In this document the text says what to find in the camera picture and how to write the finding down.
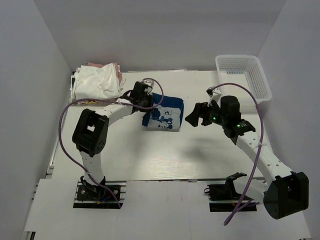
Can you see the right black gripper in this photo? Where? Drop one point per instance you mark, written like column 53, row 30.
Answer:
column 202, row 114

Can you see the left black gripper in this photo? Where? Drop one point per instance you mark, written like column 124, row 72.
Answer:
column 145, row 100

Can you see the blue printed t shirt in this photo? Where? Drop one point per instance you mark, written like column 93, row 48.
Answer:
column 167, row 116

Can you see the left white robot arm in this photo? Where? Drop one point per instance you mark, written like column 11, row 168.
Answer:
column 90, row 134

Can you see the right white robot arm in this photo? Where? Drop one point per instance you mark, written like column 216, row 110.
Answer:
column 286, row 192

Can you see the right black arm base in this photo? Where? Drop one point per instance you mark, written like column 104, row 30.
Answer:
column 223, row 197

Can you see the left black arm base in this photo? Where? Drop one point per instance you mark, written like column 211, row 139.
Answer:
column 89, row 197

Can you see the pink folded t shirt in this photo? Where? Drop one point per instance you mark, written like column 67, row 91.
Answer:
column 121, row 78

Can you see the floral folded t shirt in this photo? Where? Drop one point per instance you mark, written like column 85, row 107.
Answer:
column 89, row 101

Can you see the white plastic basket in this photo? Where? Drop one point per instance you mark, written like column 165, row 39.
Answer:
column 246, row 71

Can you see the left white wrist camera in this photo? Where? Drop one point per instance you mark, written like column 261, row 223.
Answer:
column 149, row 86

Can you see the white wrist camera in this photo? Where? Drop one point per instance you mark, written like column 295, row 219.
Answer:
column 149, row 86
column 214, row 94

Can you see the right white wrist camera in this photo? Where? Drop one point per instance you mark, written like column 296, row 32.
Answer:
column 214, row 94

